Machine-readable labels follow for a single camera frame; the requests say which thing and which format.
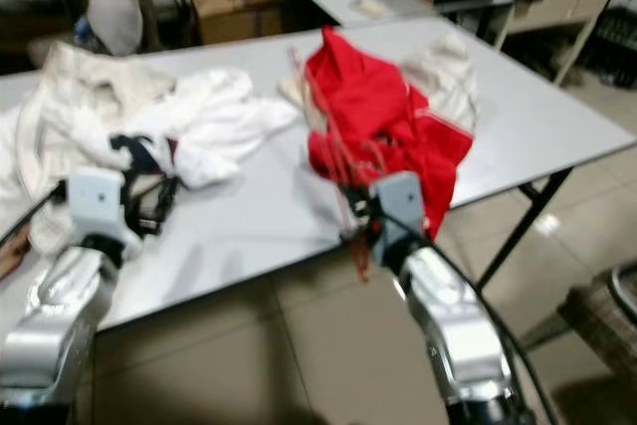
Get cream trousers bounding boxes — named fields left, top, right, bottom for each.
left=279, top=35, right=479, bottom=132

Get red plastic hanger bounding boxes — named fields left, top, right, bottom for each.
left=289, top=47, right=399, bottom=285

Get brown cardboard box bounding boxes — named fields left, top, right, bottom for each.
left=191, top=0, right=285, bottom=45

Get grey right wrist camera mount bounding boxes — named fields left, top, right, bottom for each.
left=368, top=171, right=424, bottom=267

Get white shirt black print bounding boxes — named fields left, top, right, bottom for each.
left=80, top=69, right=300, bottom=189

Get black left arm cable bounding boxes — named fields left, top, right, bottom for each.
left=0, top=181, right=71, bottom=247

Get grey white cushion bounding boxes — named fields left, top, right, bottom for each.
left=85, top=0, right=145, bottom=56

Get brown woven stool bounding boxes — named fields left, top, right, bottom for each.
left=557, top=264, right=637, bottom=376

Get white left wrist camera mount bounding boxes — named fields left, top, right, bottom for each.
left=67, top=166, right=128, bottom=242

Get cream denim jacket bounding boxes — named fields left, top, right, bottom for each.
left=0, top=42, right=190, bottom=257

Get beige plaid garment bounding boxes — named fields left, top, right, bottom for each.
left=0, top=226, right=33, bottom=282

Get red polo white trim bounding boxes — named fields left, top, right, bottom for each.
left=304, top=27, right=474, bottom=239

